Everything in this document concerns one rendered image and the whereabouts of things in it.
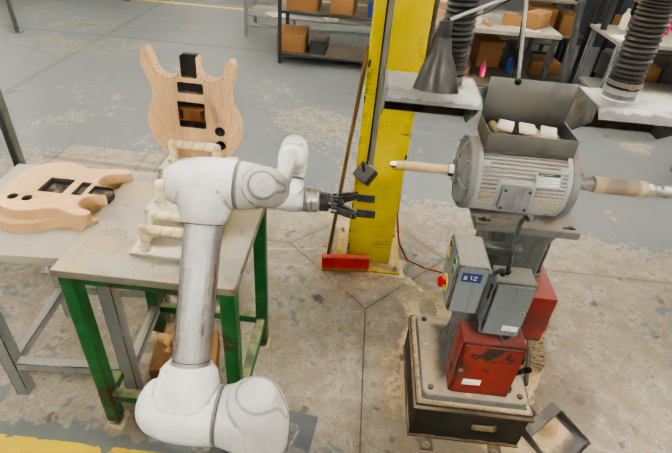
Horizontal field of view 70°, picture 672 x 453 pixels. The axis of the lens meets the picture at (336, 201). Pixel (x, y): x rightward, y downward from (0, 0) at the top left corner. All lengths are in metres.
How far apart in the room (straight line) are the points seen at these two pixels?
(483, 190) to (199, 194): 0.89
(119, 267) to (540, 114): 1.50
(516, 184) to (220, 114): 1.05
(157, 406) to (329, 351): 1.39
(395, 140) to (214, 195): 1.53
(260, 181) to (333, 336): 1.61
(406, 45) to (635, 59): 1.08
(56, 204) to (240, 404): 1.10
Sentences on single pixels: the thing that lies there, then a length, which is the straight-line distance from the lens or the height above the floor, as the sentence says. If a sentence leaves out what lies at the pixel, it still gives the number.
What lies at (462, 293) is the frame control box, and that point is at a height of 1.01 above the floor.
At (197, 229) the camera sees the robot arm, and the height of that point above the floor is 1.29.
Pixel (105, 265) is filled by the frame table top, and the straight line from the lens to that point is 1.80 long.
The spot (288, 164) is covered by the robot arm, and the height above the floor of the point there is 1.25.
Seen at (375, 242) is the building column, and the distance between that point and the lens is 3.00.
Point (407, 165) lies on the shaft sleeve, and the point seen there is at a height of 1.26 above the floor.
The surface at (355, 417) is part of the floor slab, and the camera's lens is 2.43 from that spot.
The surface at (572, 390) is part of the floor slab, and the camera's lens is 2.87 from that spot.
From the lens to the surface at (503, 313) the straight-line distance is 1.90.
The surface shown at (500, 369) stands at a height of 0.49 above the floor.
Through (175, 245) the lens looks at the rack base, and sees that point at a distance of 1.80.
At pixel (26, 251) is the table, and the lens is 2.01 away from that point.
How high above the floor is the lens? 2.07
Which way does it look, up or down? 34 degrees down
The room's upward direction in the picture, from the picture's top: 5 degrees clockwise
